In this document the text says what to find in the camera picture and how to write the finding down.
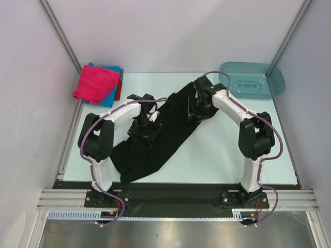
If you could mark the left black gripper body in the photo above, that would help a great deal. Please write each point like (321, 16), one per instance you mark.
(141, 126)

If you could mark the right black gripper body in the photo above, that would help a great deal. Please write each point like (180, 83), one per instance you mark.
(197, 107)

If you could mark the black t shirt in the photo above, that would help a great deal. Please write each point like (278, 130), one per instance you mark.
(135, 159)

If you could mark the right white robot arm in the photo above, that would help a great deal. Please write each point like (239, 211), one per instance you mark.
(255, 139)

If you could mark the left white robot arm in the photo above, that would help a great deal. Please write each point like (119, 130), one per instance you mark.
(96, 140)

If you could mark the red folded t shirt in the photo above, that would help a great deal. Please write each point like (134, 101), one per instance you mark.
(118, 89)

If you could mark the blue folded t shirt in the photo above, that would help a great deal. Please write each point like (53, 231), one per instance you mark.
(112, 77)

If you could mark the teal plastic bin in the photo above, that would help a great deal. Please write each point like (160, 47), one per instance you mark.
(252, 80)

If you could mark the pink folded t shirt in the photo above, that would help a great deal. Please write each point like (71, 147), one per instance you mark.
(94, 84)

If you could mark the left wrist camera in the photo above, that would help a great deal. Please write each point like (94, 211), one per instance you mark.
(153, 116)

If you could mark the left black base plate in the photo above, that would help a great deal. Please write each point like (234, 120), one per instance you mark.
(96, 199)

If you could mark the right white cable duct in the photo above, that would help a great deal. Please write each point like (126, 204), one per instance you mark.
(248, 214)

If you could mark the white cable duct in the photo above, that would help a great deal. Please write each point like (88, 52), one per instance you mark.
(248, 214)
(82, 215)

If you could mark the left white cable duct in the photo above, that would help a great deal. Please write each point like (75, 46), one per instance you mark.
(82, 215)

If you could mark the right aluminium corner post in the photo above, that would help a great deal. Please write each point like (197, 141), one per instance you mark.
(306, 4)

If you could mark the aluminium corner post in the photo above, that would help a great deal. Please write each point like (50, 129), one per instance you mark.
(306, 4)
(50, 14)

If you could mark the left aluminium corner post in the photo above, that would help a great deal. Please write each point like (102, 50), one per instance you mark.
(50, 14)

